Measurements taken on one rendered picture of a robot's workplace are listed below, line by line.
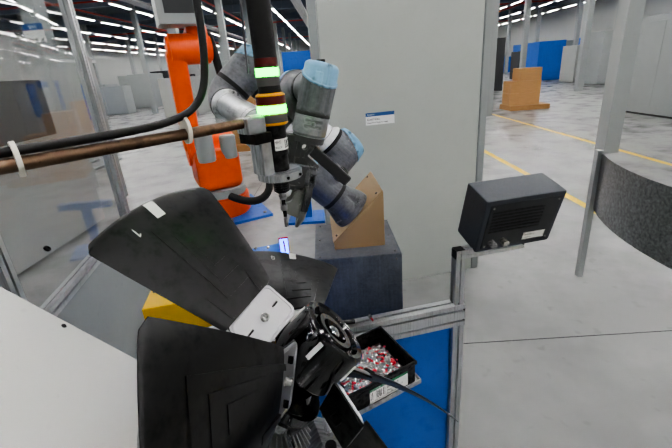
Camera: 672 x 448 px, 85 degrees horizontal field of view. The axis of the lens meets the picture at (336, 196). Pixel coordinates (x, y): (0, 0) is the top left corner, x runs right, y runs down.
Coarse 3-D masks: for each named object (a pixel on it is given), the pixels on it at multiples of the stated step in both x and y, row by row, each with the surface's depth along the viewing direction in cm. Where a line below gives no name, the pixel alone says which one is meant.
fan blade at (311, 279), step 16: (288, 256) 88; (304, 256) 91; (272, 272) 80; (288, 272) 81; (304, 272) 81; (320, 272) 84; (288, 288) 75; (304, 288) 75; (320, 288) 76; (304, 304) 70
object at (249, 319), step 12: (264, 288) 59; (264, 300) 58; (276, 300) 59; (252, 312) 56; (264, 312) 57; (276, 312) 58; (288, 312) 58; (240, 324) 55; (252, 324) 56; (264, 324) 56; (276, 324) 57; (252, 336) 55; (264, 336) 55
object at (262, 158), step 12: (252, 120) 50; (264, 120) 52; (240, 132) 52; (252, 132) 51; (264, 132) 52; (252, 144) 51; (264, 144) 52; (252, 156) 54; (264, 156) 53; (264, 168) 53; (300, 168) 57; (264, 180) 55; (276, 180) 54; (288, 180) 55
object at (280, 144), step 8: (272, 128) 53; (280, 128) 54; (272, 136) 54; (280, 136) 54; (272, 144) 54; (280, 144) 54; (272, 152) 55; (280, 152) 55; (288, 152) 56; (280, 160) 55; (288, 160) 57; (280, 168) 56; (288, 168) 57; (280, 184) 57; (288, 184) 58; (280, 192) 57
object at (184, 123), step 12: (204, 24) 44; (204, 36) 44; (204, 48) 45; (204, 60) 45; (204, 72) 45; (204, 84) 46; (204, 96) 46; (192, 108) 45; (168, 120) 43; (180, 120) 44; (108, 132) 39; (120, 132) 40; (132, 132) 40; (144, 132) 42; (192, 132) 45; (12, 144) 33; (24, 144) 34; (36, 144) 35; (48, 144) 35; (60, 144) 36; (72, 144) 37; (0, 156) 33; (12, 156) 34; (24, 168) 34
